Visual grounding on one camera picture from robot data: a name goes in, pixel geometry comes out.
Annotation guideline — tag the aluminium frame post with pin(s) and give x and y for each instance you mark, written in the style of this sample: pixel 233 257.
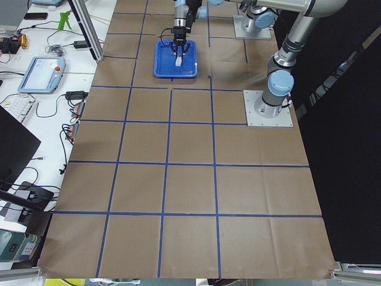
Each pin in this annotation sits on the aluminium frame post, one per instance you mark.
pixel 82 16

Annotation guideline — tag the green plastic clamp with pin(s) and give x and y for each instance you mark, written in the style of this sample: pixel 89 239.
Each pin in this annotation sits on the green plastic clamp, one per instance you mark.
pixel 64 20

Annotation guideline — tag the white keyboard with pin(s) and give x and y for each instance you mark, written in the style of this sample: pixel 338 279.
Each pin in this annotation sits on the white keyboard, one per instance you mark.
pixel 20 106

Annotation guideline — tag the blue plastic tray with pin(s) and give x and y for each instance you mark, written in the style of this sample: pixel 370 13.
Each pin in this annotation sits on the blue plastic tray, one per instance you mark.
pixel 165 61

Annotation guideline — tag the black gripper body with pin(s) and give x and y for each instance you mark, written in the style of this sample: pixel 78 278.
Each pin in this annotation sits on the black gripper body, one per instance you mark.
pixel 178 39

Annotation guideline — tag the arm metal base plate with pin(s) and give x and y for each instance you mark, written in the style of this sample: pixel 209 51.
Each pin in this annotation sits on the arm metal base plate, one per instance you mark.
pixel 247 28
pixel 259 114

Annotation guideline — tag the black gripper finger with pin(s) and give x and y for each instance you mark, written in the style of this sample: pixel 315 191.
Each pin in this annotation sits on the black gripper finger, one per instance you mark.
pixel 185 48
pixel 174 48

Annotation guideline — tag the black power adapter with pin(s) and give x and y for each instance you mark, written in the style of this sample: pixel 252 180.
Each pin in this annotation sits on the black power adapter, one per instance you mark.
pixel 80 44

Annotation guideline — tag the black monitor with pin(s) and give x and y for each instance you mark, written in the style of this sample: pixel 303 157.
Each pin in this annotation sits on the black monitor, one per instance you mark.
pixel 18 146

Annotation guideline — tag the black phone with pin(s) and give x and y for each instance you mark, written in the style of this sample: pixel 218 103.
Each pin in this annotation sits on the black phone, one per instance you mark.
pixel 35 16

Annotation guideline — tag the white building block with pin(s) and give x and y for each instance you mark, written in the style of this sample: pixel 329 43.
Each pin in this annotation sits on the white building block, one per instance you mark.
pixel 179 60

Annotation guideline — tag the robot teach pendant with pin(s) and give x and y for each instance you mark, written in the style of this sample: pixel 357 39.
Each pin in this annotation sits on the robot teach pendant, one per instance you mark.
pixel 43 75

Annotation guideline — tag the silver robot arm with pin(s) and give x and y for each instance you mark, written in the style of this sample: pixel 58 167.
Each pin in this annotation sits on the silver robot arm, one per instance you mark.
pixel 186 13
pixel 279 79

